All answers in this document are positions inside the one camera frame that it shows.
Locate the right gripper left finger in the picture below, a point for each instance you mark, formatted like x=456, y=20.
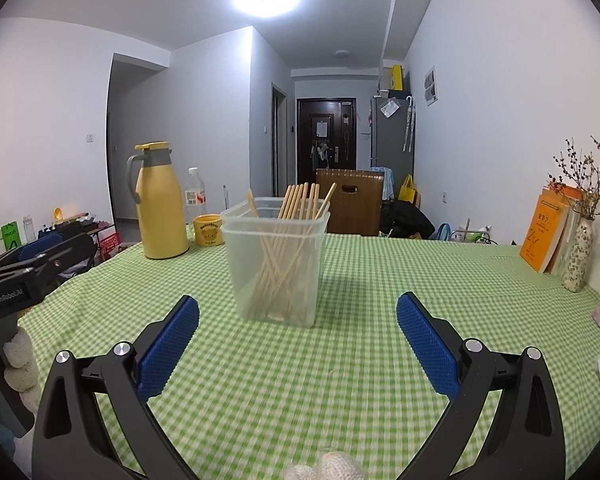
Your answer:
x=71, y=440

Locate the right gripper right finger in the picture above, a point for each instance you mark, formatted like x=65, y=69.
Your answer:
x=525, y=439

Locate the white gloved left hand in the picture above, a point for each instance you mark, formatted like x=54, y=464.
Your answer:
x=21, y=372

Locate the white gloved right hand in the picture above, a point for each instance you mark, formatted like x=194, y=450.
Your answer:
x=330, y=466

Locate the red basket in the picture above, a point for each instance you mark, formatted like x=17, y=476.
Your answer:
x=109, y=246

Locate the yellow thermos jug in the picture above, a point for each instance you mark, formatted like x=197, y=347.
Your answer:
x=158, y=198

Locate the green checkered tablecloth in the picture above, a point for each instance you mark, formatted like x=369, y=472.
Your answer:
x=248, y=399

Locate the floral ceramic vase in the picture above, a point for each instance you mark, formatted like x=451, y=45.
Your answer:
x=575, y=269

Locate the clear plastic bottle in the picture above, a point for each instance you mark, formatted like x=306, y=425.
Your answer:
x=194, y=196

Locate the yellow bear mug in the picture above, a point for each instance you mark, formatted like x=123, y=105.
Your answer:
x=207, y=230

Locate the orange book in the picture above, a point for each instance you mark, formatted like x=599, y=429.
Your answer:
x=551, y=229

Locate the clear plastic container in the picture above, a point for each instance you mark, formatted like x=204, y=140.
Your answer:
x=244, y=255

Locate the dried flower branches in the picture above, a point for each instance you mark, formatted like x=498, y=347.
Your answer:
x=579, y=170

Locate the yellow tote bag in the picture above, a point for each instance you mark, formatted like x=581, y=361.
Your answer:
x=408, y=190

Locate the wooden stool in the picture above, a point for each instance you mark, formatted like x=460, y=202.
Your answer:
x=355, y=206

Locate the dark entrance door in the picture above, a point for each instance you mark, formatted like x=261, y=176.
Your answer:
x=326, y=136

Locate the grey refrigerator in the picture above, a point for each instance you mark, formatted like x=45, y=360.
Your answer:
x=392, y=145

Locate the yellow box on fridge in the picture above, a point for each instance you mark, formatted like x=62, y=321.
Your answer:
x=396, y=77

